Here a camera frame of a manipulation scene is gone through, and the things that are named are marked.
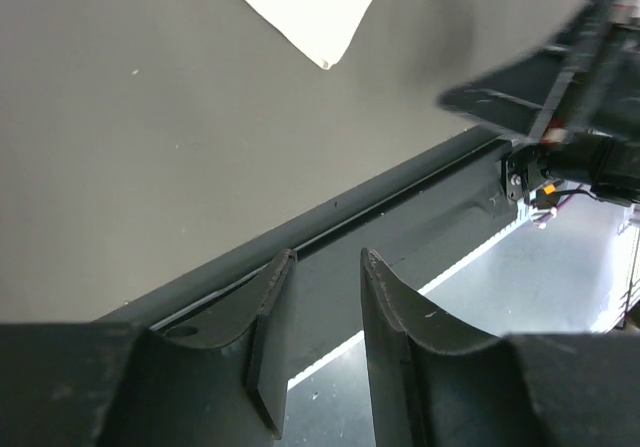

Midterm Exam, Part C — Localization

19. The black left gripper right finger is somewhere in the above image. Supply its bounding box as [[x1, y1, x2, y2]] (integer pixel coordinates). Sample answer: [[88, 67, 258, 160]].
[[360, 249, 639, 446]]

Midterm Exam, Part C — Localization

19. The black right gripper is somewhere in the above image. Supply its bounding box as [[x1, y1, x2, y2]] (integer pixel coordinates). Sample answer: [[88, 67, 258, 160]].
[[437, 0, 639, 143]]

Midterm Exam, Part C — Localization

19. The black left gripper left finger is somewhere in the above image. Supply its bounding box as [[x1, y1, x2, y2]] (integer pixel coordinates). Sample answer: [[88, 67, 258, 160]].
[[1, 250, 297, 446]]

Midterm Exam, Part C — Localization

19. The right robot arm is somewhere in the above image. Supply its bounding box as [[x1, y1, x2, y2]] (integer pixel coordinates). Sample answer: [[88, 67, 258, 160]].
[[438, 0, 639, 206]]

